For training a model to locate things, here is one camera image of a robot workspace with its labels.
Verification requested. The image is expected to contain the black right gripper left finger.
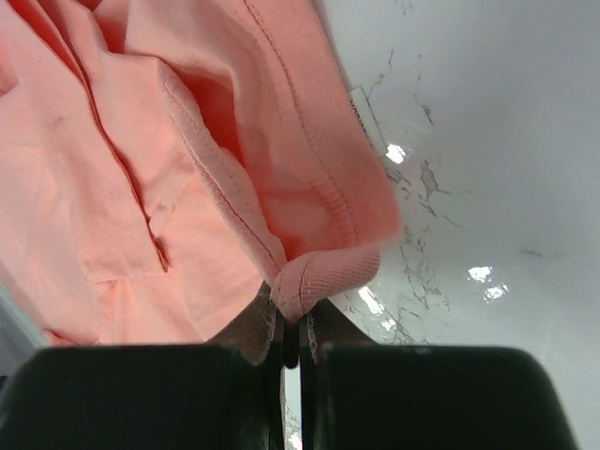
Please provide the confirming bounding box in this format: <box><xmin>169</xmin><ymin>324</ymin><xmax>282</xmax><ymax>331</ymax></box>
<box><xmin>1</xmin><ymin>285</ymin><xmax>284</xmax><ymax>449</ymax></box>

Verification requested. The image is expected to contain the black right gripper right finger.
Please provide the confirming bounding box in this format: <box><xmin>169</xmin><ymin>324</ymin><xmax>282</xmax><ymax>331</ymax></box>
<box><xmin>299</xmin><ymin>300</ymin><xmax>577</xmax><ymax>449</ymax></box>

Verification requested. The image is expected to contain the salmon pink t shirt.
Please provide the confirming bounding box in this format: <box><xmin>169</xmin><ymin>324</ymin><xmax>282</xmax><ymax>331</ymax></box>
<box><xmin>1</xmin><ymin>1</ymin><xmax>400</xmax><ymax>345</ymax></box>

